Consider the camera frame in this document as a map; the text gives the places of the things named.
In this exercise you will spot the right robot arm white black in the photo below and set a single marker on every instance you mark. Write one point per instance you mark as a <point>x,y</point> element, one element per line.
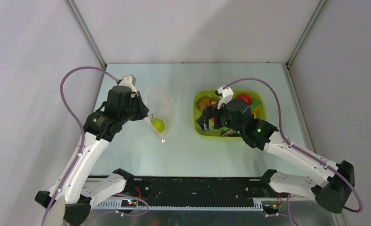
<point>327,182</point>

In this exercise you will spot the red apple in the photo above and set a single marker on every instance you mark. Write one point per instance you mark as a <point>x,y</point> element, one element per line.
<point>245,98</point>

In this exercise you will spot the aluminium corner post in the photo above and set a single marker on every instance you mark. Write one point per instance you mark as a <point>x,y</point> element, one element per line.
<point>306,31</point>
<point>84,29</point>

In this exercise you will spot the brown kiwi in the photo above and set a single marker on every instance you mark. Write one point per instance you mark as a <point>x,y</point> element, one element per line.
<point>202,102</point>

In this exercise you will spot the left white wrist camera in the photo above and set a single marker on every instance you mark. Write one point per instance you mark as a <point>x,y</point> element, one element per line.
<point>128,81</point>

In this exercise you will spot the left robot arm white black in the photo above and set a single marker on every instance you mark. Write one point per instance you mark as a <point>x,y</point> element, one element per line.
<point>68,199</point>

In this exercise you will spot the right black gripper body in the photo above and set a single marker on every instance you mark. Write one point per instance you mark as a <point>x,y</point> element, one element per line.
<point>216,114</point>

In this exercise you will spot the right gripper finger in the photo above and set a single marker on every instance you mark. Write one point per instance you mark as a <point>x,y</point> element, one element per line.
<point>205,123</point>
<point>205,113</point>

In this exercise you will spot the grey toy fish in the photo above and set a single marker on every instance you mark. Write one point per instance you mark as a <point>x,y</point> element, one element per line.
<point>231,133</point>

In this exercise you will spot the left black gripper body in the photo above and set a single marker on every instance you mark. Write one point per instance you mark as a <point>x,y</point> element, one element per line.
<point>131,113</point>

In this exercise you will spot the clear zip top bag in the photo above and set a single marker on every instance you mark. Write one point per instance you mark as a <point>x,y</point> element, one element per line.
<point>160,105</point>

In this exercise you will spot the right aluminium corner post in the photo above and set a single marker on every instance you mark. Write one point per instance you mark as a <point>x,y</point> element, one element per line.
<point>306,31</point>

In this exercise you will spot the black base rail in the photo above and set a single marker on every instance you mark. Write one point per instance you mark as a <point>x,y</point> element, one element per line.
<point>199,192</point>

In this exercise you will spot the green cucumber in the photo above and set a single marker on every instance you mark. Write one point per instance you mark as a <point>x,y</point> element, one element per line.
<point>255,104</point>

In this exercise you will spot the left aluminium corner post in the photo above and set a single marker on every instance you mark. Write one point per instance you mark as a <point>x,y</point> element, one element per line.
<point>84,29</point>

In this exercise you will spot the green pear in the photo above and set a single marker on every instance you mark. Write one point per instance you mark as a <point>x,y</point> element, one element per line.
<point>157,124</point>

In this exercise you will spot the green plastic bin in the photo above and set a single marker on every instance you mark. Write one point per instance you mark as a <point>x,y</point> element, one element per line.
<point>215,134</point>

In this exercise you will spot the yellow orange mango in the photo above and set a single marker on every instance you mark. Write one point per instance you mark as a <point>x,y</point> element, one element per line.
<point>255,112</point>

